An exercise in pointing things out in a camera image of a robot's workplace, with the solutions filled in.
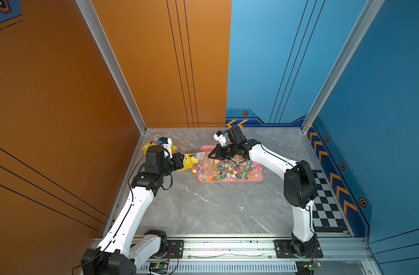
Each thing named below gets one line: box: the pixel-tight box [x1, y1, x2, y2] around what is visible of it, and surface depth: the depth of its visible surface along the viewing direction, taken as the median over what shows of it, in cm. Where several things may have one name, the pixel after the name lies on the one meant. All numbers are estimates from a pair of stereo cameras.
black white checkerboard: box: [311, 169, 349, 233], surface depth 84 cm
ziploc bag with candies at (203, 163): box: [191, 151, 217, 174], surface depth 88 cm
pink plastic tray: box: [197, 144, 264, 183], surface depth 97 cm
